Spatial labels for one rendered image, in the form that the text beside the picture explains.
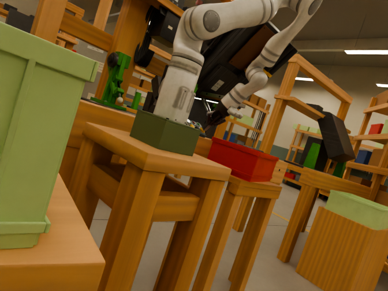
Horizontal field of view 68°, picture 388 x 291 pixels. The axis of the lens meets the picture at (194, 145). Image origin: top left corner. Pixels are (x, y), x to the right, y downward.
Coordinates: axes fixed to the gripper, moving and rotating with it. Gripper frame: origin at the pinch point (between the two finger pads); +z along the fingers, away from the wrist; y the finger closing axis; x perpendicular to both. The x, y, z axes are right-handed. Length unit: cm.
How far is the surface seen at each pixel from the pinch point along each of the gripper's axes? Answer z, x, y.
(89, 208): 18, 32, 53
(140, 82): 335, -611, -395
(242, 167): -6.7, 28.6, 2.3
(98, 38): 17, -72, 29
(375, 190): 4, 8, -336
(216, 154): -0.9, 18.0, 5.5
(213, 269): 25, 54, 3
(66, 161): 20, 14, 57
